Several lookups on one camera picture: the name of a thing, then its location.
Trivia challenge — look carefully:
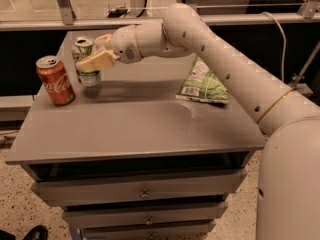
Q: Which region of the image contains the middle grey drawer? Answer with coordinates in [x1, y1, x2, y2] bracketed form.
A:
[62, 202, 228, 228]

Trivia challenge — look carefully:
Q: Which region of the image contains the grey drawer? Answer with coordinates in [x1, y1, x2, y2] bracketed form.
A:
[62, 202, 228, 228]
[31, 168, 247, 207]
[82, 220, 216, 240]

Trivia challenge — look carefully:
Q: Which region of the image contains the grey metal railing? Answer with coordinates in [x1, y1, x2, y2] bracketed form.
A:
[0, 0, 320, 31]

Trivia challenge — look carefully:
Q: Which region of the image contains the green 7up can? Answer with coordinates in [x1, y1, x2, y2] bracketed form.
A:
[72, 36, 101, 87]

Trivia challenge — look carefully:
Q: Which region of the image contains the black device on floor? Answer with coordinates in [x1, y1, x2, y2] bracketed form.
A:
[107, 6, 130, 18]

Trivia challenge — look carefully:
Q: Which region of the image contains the black shoe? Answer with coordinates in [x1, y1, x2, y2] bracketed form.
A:
[23, 225, 48, 240]

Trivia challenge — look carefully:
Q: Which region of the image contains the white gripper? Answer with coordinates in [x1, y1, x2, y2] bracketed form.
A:
[76, 25, 142, 73]

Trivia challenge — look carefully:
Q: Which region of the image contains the grey drawer cabinet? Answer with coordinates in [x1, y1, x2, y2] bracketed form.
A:
[4, 27, 267, 240]

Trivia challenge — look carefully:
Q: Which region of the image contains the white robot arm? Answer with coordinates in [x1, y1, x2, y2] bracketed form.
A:
[78, 3, 320, 240]

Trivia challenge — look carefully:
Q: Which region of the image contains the green chip bag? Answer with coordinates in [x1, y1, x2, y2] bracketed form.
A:
[176, 56, 229, 104]

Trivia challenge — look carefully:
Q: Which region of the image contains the white cable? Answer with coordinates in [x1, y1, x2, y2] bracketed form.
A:
[261, 11, 288, 83]

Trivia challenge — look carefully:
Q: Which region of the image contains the top grey drawer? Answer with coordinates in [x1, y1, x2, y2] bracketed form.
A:
[31, 168, 247, 207]

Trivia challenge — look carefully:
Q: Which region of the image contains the bottom grey drawer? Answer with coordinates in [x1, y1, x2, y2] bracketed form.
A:
[82, 220, 216, 240]

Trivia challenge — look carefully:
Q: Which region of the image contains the red coke can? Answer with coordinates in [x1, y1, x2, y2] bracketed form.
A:
[36, 55, 76, 105]

